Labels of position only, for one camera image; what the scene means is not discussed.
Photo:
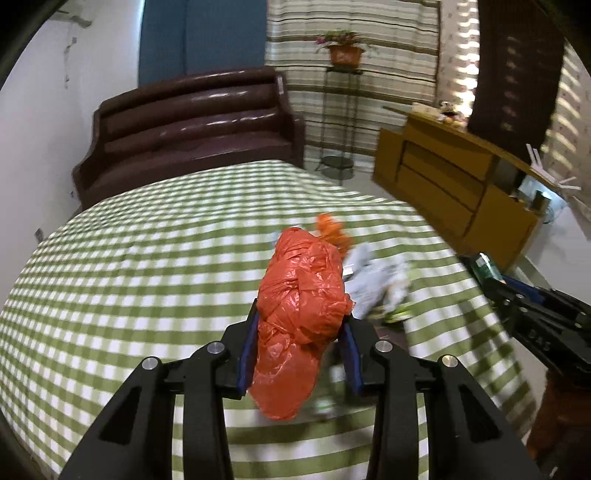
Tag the wall socket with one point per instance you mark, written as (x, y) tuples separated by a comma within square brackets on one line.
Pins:
[(39, 234)]

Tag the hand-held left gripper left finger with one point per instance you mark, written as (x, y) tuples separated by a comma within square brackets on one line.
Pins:
[(244, 364)]

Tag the potted plant in orange pot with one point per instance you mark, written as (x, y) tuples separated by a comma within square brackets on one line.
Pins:
[(344, 54)]

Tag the green packet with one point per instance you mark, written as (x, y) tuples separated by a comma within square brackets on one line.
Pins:
[(482, 267)]

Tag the grey metal can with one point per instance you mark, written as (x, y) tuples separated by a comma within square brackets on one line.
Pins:
[(541, 201)]

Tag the black metal plant stand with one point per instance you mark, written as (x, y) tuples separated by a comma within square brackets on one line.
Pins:
[(337, 161)]

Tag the yellow green wrapper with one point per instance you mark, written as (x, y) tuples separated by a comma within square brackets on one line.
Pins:
[(399, 315)]

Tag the blue door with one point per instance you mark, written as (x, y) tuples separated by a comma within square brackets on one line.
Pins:
[(203, 37)]

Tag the white router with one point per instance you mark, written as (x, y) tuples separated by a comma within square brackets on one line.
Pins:
[(535, 161)]

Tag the orange snack wrapper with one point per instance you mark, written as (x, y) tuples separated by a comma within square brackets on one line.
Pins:
[(330, 228)]

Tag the wooden cabinet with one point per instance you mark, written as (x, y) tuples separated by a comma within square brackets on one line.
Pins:
[(438, 184)]

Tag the dark brown curtain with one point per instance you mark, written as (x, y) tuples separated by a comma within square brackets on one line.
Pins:
[(512, 69)]

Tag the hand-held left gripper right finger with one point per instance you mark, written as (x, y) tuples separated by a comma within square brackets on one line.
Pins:
[(351, 364)]

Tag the orange plastic bag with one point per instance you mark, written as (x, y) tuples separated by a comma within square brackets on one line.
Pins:
[(300, 300)]

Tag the light blue tube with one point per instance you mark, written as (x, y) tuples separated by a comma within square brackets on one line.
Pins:
[(364, 277)]

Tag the white box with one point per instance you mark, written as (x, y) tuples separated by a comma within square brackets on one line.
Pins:
[(424, 109)]

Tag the brown leather sofa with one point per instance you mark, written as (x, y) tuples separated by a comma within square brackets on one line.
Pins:
[(184, 124)]

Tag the plush toy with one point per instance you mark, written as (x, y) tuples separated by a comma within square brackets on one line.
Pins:
[(447, 108)]

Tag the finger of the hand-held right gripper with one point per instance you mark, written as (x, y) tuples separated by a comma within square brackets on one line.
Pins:
[(524, 290), (501, 297)]

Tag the green checkered tablecloth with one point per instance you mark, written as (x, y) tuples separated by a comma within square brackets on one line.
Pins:
[(138, 277)]

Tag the striped beige curtain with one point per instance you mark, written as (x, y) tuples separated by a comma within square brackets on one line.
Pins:
[(401, 55)]

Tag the white paper wrapper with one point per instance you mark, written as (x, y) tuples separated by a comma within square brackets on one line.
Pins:
[(397, 277)]

